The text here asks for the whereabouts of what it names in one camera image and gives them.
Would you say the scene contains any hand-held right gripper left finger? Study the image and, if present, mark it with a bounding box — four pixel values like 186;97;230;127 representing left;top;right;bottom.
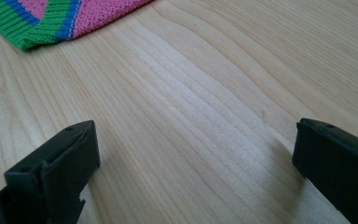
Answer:
0;119;102;224

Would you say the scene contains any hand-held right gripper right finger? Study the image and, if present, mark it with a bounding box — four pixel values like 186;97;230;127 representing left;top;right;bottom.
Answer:
292;117;358;224

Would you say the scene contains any pink green blue knitted garment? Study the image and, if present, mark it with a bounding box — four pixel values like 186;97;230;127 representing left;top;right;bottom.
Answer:
0;0;155;51

